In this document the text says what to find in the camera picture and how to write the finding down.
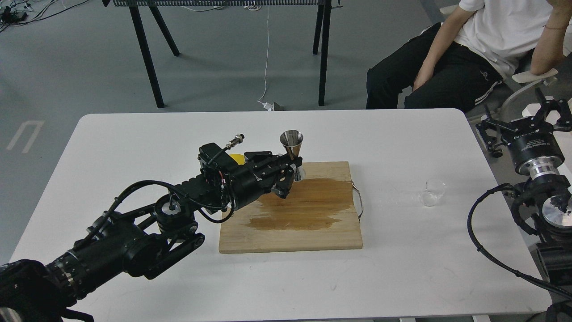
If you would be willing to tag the wooden cutting board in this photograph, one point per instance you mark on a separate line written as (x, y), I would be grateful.
(318, 214)

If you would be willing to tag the grey office chair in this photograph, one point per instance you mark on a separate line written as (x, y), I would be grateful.
(502, 96)

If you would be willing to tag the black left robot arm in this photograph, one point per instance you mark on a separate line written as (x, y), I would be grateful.
(148, 228)

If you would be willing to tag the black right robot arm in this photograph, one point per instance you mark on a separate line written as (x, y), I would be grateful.
(541, 206)

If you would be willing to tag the yellow lemon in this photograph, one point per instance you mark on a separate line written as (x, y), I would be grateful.
(240, 159)

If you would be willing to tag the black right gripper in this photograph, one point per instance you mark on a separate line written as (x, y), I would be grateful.
(535, 153)

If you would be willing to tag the steel double jigger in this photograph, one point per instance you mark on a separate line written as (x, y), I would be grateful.
(292, 140)

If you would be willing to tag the seated person white shirt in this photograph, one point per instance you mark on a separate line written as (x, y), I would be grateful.
(457, 63)

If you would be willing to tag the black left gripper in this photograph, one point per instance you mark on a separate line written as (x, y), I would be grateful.
(261, 175)

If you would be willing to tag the small clear glass cup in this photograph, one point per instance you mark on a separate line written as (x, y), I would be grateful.
(433, 192)

